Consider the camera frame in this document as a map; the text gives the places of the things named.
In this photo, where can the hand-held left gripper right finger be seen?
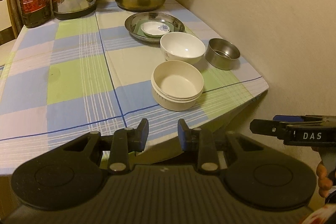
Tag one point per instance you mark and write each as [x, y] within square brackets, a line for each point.
[183, 134]

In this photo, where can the small floral dish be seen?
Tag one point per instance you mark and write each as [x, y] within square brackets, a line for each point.
[155, 28]

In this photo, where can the large stainless steel plate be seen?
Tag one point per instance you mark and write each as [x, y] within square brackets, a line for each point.
[131, 24]

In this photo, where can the cream ribbed plastic bowl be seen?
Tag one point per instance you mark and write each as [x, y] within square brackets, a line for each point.
[177, 87]

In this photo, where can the checked tablecloth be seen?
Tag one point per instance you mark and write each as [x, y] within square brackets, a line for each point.
[78, 82]

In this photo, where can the white wooden chair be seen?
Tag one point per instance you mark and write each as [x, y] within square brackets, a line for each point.
[5, 19]

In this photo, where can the small stainless steel bowl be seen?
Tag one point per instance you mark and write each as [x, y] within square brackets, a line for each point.
[223, 60]

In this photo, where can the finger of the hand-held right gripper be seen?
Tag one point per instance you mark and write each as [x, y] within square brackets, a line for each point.
[266, 128]
[288, 118]

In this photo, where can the person's right hand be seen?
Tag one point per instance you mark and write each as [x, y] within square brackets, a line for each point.
[324, 182]

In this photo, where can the green square plate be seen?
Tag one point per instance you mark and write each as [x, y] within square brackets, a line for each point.
[137, 29]

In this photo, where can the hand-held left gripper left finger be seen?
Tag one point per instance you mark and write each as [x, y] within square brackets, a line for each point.
[142, 134]

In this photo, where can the white ceramic bowl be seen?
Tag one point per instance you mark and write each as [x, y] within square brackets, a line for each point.
[181, 47]

